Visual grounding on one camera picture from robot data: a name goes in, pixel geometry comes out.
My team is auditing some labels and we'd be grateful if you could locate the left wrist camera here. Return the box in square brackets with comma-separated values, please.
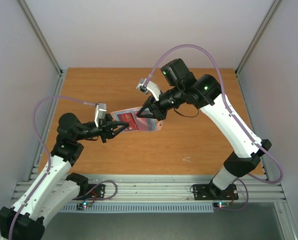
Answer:
[94, 102, 107, 128]

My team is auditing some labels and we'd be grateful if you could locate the pink leather card holder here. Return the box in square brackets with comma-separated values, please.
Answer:
[111, 107, 164, 132]

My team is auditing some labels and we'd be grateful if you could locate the aluminium rail frame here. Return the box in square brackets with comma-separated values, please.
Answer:
[12, 68, 287, 203]

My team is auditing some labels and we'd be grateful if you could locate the purple cable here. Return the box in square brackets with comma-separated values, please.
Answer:
[8, 95, 98, 240]
[148, 44, 284, 212]

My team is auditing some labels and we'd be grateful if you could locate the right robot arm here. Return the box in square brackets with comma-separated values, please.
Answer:
[136, 58, 272, 200]

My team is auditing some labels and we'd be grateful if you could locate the left aluminium corner post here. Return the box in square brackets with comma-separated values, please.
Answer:
[17, 0, 63, 76]

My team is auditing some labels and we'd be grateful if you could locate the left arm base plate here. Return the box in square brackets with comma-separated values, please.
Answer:
[74, 184, 106, 201]

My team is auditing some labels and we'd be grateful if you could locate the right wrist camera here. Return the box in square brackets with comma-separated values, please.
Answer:
[136, 78, 162, 101]

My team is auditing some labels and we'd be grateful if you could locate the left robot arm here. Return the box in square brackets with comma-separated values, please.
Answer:
[0, 113, 129, 240]

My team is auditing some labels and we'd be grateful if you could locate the aluminium corner post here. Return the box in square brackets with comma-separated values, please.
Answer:
[17, 0, 63, 76]
[235, 0, 282, 77]

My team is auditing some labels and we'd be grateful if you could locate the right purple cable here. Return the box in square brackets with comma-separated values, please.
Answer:
[148, 44, 284, 212]

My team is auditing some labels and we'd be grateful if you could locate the right aluminium corner post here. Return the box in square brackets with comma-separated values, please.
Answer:
[235, 0, 282, 77]

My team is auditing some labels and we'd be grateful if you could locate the red VIP card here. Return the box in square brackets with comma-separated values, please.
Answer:
[117, 112, 139, 132]

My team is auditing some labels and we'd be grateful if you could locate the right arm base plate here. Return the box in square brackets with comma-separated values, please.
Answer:
[189, 184, 239, 201]

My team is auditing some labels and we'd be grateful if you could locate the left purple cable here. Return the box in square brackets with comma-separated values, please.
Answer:
[8, 95, 98, 240]

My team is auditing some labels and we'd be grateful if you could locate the grey slotted cable duct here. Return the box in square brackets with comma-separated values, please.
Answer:
[60, 202, 214, 214]

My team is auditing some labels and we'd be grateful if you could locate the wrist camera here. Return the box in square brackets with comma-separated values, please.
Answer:
[136, 78, 162, 101]
[94, 102, 107, 128]

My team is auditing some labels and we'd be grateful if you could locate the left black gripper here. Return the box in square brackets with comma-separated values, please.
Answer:
[75, 113, 129, 143]

